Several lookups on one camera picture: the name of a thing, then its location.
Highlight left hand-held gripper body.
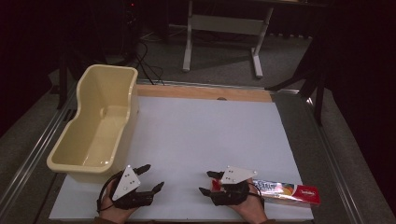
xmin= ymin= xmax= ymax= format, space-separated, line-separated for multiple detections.
xmin=110 ymin=164 xmax=154 ymax=210

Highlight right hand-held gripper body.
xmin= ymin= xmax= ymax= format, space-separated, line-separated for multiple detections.
xmin=209 ymin=165 xmax=259 ymax=206

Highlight colourful toothpaste box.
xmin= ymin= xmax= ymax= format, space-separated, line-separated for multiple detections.
xmin=211 ymin=178 xmax=322 ymax=208

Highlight person's left hand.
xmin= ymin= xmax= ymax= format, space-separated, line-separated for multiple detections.
xmin=98 ymin=186 xmax=138 ymax=224

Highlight person's right hand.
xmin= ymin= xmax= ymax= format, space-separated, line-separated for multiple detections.
xmin=228 ymin=177 xmax=269 ymax=224

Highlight cream plastic tub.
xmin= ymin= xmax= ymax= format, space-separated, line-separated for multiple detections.
xmin=46 ymin=63 xmax=139 ymax=184

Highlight wooden board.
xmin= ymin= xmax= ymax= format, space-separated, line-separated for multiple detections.
xmin=135 ymin=84 xmax=274 ymax=104

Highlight black stand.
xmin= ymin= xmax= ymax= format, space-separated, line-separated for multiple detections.
xmin=265 ymin=29 xmax=330 ymax=126

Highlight dark device with red light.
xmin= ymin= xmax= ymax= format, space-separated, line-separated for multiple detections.
xmin=123 ymin=0 xmax=142 ymax=61

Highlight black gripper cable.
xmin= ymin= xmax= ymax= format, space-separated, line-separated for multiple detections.
xmin=247 ymin=182 xmax=266 ymax=210
xmin=95 ymin=170 xmax=124 ymax=215

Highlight metal table rail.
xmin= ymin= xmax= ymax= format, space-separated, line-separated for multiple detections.
xmin=135 ymin=78 xmax=301 ymax=95
xmin=0 ymin=88 xmax=78 ymax=208
xmin=305 ymin=95 xmax=366 ymax=224

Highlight black floor cables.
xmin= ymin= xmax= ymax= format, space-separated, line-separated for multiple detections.
xmin=133 ymin=39 xmax=166 ymax=87

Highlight white metal desk frame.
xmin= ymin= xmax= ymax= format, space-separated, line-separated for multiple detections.
xmin=181 ymin=0 xmax=276 ymax=79

